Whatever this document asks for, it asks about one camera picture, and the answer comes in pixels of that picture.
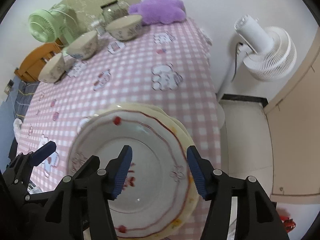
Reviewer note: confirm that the round yellow flower plate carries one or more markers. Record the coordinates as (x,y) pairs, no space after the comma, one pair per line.
(160,113)

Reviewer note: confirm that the green desk fan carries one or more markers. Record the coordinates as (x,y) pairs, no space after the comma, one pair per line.
(41,26)

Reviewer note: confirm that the red and white packaging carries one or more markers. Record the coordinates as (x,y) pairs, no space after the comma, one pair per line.
(287,222)

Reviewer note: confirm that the wall socket panel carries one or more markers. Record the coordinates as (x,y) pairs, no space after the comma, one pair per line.
(8,87)

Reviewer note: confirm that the beige door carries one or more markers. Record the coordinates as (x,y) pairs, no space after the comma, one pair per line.
(295,142)

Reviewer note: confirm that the white plates red floral trim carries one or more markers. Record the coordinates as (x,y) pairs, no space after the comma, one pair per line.
(184,132)

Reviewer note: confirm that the clear cotton swab container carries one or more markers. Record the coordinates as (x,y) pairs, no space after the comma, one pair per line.
(97,27)

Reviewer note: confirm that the white plate with red pattern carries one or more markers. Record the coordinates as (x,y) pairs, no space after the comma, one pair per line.
(150,180)

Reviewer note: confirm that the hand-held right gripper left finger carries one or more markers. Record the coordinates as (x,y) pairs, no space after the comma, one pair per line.
(123,172)

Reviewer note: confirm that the grey plaid pillow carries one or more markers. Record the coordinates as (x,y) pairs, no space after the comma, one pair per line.
(23,97)

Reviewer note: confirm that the pink checked tablecloth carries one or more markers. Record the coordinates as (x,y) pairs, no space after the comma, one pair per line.
(150,85)

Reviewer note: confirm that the purple plush toy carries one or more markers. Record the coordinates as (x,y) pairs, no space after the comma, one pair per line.
(160,11)

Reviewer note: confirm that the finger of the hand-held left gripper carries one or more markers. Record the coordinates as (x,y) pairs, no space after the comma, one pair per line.
(45,151)
(86,166)

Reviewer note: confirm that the glass jar with dark lid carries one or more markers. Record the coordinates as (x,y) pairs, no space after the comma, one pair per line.
(112,13)

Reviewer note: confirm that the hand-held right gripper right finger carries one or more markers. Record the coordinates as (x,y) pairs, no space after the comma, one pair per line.
(197,175)

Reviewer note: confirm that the white cloth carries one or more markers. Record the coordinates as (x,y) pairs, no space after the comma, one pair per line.
(17,126)

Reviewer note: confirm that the floral ceramic bowl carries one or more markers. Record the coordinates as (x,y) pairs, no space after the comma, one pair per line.
(125,30)
(83,46)
(53,70)

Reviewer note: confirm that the white standing fan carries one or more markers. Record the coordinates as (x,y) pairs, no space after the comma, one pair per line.
(272,55)

